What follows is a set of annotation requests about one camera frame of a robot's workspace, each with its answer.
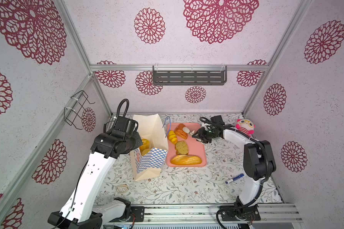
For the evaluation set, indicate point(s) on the black wire wall basket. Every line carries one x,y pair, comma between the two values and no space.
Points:
71,113

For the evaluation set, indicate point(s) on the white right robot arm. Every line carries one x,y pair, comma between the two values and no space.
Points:
258,163

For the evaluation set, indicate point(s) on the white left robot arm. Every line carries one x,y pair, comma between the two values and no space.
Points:
79,211

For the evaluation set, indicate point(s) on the sliced toast bread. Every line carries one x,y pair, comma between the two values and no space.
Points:
181,148

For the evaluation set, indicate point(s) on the cream tape roll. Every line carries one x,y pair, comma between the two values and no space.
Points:
122,188

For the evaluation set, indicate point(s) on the pink plastic tray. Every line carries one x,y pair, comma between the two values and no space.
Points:
196,148

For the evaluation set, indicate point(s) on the blue white marker pen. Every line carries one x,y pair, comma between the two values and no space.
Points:
234,179

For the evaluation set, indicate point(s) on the yellow ring donut bread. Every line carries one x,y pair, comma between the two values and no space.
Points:
145,145

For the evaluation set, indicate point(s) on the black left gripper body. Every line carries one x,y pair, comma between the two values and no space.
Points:
135,137

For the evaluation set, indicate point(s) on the checkered paper bag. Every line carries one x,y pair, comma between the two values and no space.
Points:
148,159

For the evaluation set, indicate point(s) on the brown croissant bread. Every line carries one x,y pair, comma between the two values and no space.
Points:
180,132

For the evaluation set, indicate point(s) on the steel tongs cream tips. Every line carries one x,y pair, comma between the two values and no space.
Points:
188,131

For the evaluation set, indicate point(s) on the yellow small bread roll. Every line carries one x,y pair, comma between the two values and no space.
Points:
172,137

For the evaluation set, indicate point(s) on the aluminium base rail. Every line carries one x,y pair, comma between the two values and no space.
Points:
212,216

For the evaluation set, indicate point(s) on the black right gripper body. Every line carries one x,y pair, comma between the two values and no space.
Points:
206,136

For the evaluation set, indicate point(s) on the grey wall shelf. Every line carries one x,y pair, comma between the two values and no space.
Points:
188,78

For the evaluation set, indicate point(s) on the pink plush owl toy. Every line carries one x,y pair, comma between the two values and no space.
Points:
245,126

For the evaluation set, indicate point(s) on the long baguette bread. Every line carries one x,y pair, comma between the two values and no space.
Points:
186,160

